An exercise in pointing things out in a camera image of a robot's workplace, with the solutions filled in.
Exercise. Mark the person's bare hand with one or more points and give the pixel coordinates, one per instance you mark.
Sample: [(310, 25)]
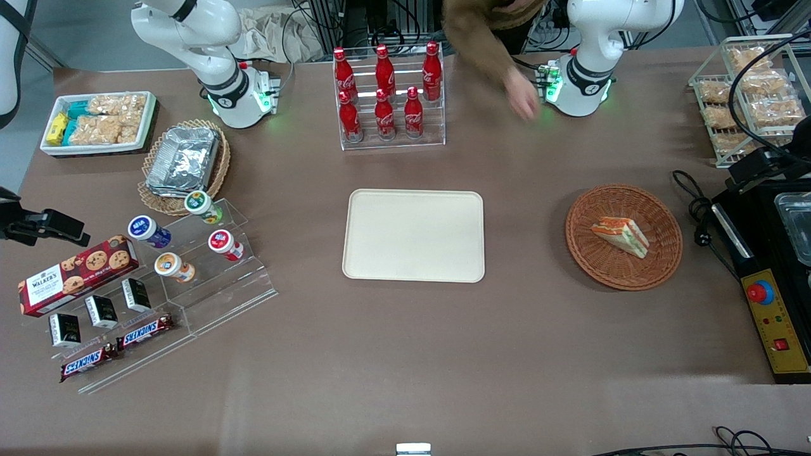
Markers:
[(523, 95)]

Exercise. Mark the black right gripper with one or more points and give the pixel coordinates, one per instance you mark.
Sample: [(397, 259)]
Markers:
[(19, 226)]

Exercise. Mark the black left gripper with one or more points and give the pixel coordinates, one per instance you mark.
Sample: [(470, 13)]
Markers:
[(755, 168)]

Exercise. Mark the brown wicker basket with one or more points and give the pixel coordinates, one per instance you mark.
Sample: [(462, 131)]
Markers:
[(608, 266)]

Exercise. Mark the purple gum bottle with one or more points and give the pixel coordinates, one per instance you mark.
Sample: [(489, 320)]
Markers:
[(144, 229)]

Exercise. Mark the red gum bottle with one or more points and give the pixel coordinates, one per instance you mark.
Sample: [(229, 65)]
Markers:
[(222, 242)]

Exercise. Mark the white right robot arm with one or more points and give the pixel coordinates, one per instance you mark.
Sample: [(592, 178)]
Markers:
[(215, 57)]

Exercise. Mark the rice cracker bag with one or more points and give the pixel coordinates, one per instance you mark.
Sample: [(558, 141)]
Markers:
[(722, 117), (747, 58), (117, 104), (732, 142), (778, 111), (716, 92), (95, 130), (765, 82)]

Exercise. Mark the green gum bottle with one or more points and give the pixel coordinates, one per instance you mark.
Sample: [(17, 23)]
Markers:
[(199, 204)]

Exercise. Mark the triangular sandwich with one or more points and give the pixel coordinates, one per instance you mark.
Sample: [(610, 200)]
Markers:
[(624, 235)]

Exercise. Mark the black table appliance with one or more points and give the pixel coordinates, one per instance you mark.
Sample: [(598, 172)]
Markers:
[(757, 234)]

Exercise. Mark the yellow control panel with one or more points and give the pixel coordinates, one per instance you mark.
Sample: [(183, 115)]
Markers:
[(782, 316)]

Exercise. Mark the cream plastic tray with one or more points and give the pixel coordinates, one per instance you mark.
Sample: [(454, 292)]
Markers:
[(412, 237)]

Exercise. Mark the Snickers bar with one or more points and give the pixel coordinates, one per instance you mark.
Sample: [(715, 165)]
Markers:
[(89, 362), (146, 332)]

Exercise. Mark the clear metal food container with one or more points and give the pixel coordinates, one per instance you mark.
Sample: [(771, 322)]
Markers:
[(797, 228)]

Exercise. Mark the red Walkers cookie box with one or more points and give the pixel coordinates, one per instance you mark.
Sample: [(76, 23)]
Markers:
[(70, 278)]

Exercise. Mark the orange gum bottle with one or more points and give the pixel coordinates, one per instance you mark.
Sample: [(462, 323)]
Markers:
[(170, 265)]

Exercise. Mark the beige crumpled cloth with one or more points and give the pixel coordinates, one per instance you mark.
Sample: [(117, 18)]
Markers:
[(279, 35)]

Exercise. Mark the teal snack pack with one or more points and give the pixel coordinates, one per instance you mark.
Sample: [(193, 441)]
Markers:
[(70, 131), (78, 109)]

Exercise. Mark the brown sleeved forearm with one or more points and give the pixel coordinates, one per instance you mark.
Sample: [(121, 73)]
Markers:
[(475, 38)]

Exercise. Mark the white rectangular snack tray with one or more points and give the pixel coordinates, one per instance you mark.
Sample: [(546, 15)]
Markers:
[(149, 120)]

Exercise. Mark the clear acrylic bottle rack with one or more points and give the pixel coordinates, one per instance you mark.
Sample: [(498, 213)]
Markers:
[(434, 126)]

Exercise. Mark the aluminium foil container stack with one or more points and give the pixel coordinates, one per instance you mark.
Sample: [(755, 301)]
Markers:
[(184, 158)]

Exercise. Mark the light wicker basket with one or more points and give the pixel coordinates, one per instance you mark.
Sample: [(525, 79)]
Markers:
[(218, 171)]

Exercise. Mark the small black box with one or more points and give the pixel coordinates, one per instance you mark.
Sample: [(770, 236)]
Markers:
[(101, 311), (64, 330), (136, 295)]

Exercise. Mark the clear acrylic stepped display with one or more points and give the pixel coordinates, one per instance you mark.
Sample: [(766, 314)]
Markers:
[(222, 294)]

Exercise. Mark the yellow snack pack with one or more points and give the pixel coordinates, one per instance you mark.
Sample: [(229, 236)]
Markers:
[(57, 128)]

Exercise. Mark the red emergency stop button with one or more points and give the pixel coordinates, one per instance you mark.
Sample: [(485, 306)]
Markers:
[(759, 292)]

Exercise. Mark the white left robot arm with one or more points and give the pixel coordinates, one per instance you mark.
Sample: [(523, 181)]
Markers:
[(602, 57)]

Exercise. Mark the red cola bottle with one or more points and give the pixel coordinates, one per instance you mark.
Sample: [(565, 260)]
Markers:
[(384, 68), (350, 120), (384, 117), (344, 73), (432, 73), (413, 115)]

